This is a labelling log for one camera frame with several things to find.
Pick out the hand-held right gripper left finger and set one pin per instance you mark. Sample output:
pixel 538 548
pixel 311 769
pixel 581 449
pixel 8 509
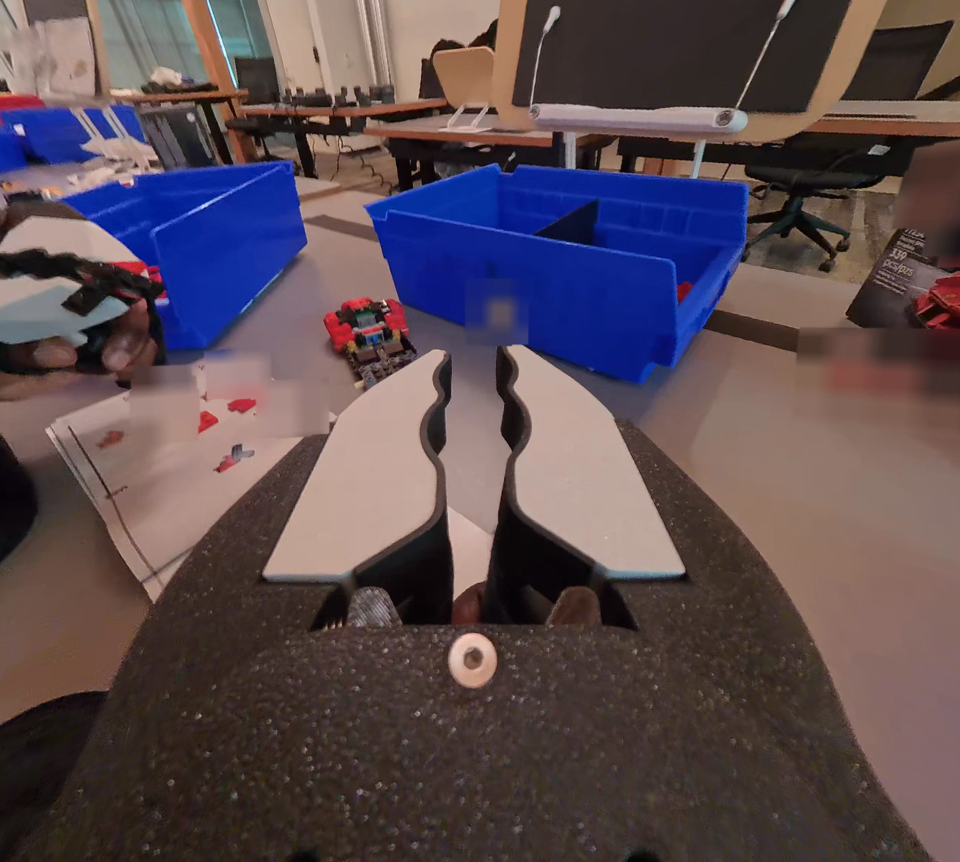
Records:
pixel 360 495

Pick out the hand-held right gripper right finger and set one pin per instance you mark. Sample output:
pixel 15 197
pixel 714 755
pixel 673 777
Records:
pixel 592 495

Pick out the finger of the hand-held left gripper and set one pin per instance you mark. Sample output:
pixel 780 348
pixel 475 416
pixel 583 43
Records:
pixel 37 311
pixel 60 236

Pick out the small red lego subassembly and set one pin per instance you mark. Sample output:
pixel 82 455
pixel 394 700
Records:
pixel 139 270

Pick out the blue plastic bin with divider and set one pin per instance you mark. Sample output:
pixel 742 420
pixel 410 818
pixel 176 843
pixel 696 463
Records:
pixel 585 307

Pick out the red lego slope piece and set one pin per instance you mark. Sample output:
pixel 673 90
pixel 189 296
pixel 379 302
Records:
pixel 241 405

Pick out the partly built lego car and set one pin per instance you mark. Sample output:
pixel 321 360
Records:
pixel 367 337

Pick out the red lego wedge piece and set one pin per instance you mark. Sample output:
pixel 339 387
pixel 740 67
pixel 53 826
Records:
pixel 208 421

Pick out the lego instruction booklet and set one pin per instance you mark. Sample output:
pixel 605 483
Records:
pixel 172 495

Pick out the lego set box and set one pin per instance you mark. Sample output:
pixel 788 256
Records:
pixel 885 285

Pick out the person's left hand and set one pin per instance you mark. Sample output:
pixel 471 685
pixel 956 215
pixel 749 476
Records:
pixel 124 352

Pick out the group of small blue bins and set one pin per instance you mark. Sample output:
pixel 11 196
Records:
pixel 52 135

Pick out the blue plastic storage bin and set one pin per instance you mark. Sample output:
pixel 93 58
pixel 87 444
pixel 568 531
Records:
pixel 225 255

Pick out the black computer monitor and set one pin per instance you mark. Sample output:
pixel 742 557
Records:
pixel 255 79

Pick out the dark wooden desk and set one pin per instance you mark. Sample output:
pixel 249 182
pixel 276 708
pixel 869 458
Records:
pixel 337 109

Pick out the grey office desk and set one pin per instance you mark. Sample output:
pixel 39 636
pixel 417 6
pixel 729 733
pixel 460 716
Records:
pixel 465 135

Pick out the white divider clamp bar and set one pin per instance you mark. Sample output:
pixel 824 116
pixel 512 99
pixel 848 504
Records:
pixel 637 120

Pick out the black office chair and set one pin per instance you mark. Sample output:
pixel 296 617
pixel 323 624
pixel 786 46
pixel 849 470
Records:
pixel 810 180

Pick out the wooden laptop stand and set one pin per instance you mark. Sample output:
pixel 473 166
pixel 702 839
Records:
pixel 465 75

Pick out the black desk divider panel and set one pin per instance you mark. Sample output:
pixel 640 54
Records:
pixel 675 0

